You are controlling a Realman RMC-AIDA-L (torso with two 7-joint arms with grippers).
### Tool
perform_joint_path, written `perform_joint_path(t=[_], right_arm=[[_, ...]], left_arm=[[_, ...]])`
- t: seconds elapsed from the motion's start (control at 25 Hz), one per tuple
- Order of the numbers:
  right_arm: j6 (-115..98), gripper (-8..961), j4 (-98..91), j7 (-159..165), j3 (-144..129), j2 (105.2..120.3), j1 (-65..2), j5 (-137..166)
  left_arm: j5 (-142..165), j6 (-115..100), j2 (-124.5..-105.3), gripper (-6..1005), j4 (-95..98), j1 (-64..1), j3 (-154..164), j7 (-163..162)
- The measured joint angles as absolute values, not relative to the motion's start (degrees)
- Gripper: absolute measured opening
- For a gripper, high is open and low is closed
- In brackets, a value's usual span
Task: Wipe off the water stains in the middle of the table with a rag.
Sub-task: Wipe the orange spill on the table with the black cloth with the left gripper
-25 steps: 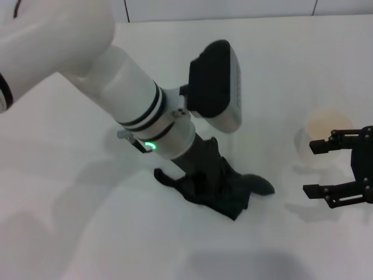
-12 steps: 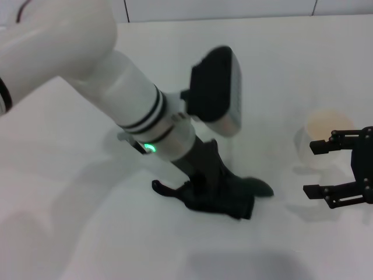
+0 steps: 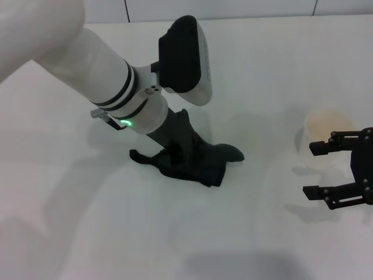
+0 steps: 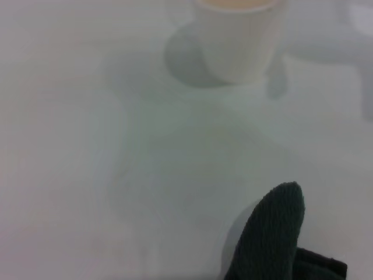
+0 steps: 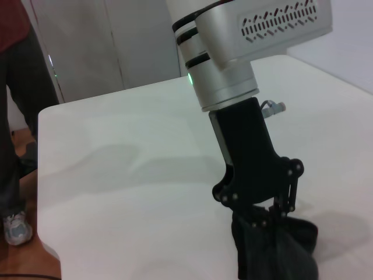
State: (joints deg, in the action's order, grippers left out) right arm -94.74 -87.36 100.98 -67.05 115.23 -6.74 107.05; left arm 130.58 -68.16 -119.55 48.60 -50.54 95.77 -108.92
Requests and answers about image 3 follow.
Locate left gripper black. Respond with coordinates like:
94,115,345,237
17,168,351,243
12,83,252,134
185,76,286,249
145,107,210,162

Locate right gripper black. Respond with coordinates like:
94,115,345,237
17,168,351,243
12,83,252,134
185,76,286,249
302,127,373,211

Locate dark blue rag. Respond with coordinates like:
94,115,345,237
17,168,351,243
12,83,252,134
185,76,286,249
129,142,245,188

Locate white paper cup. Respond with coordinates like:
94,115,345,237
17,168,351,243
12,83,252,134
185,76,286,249
297,108,358,157

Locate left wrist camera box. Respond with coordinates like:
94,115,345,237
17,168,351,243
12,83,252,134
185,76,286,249
157,15,213,107

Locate left arm grey cable connector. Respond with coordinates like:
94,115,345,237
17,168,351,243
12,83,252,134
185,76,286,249
90,107,125,132

